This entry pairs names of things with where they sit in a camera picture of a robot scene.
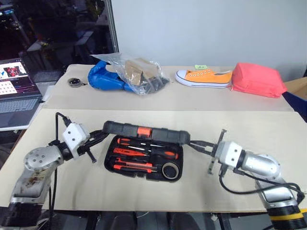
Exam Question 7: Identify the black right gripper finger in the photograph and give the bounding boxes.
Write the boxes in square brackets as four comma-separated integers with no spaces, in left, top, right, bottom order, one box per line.
[190,140,216,148]
[191,144,214,157]

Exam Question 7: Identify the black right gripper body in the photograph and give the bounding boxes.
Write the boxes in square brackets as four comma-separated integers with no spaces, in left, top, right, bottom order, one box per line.
[207,128,228,176]

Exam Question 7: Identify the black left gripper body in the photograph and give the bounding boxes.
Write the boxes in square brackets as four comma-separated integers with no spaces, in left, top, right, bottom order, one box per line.
[77,143,98,164]

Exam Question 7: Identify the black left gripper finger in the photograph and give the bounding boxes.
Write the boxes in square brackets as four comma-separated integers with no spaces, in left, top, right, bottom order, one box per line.
[88,130,106,140]
[82,133,110,150]

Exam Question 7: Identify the orange black handled screwdriver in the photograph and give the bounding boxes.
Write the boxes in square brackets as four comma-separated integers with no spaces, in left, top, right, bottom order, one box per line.
[127,145,180,161]
[116,137,154,149]

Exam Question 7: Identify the black tool case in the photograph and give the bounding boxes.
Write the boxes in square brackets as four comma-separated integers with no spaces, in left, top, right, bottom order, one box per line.
[101,120,191,182]

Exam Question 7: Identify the orange tester pen screwdriver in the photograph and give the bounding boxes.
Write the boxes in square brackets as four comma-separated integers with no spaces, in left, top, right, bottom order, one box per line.
[112,148,149,157]

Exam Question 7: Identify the brown tape roll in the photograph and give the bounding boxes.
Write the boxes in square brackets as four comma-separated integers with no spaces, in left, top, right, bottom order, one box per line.
[161,161,181,180]

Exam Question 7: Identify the orange black utility knife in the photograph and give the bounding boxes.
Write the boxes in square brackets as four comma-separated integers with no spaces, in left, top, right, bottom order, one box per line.
[112,157,158,174]

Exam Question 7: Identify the blue plastic bag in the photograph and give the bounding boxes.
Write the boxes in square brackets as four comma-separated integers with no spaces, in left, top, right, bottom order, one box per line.
[87,60,135,93]

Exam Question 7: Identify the small round tin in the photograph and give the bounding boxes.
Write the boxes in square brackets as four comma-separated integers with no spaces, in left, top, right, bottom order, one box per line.
[67,77,88,88]

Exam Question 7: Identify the orange canvas sneaker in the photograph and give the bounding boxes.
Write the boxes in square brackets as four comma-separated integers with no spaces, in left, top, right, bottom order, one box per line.
[175,69,233,89]

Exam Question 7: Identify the clear plastic bag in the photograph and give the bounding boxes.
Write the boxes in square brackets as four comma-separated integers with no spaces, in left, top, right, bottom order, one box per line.
[89,53,171,96]

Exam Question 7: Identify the brown paper piece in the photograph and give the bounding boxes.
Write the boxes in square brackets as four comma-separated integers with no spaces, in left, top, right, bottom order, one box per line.
[124,57,161,86]

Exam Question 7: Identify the black small parts pile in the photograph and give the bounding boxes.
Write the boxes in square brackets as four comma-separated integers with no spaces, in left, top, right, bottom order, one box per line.
[143,76,170,94]

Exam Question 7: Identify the dark closed laptop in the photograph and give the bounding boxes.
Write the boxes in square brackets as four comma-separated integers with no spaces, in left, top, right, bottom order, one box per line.
[32,70,65,84]

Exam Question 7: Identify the pink fabric bag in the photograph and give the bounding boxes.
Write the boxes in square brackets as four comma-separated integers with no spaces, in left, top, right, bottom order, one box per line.
[230,62,288,99]

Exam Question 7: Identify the open laptop lit screen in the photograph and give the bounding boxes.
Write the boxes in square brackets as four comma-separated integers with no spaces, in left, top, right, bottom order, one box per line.
[0,57,44,132]

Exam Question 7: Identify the cardboard box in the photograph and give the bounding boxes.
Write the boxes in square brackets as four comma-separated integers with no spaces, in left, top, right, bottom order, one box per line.
[283,76,307,101]

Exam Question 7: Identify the grey metal pillar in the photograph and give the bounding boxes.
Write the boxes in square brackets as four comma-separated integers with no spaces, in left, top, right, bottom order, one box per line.
[105,0,120,54]

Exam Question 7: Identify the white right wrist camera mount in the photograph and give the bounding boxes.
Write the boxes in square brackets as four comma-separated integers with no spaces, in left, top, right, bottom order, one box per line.
[214,140,246,171]

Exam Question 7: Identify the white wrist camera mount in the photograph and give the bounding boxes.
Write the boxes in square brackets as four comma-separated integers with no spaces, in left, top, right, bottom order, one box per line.
[62,122,91,161]
[214,140,246,171]

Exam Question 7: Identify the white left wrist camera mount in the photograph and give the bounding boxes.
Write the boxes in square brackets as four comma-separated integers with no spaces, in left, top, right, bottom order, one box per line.
[62,122,91,161]

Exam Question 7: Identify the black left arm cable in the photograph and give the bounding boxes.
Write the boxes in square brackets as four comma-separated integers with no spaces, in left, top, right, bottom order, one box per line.
[48,112,73,227]

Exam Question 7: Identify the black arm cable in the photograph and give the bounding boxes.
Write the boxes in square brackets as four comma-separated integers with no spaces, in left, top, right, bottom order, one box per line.
[219,166,307,200]
[48,112,73,227]

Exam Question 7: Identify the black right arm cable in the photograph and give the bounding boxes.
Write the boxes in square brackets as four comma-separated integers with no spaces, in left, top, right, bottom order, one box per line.
[219,166,307,200]

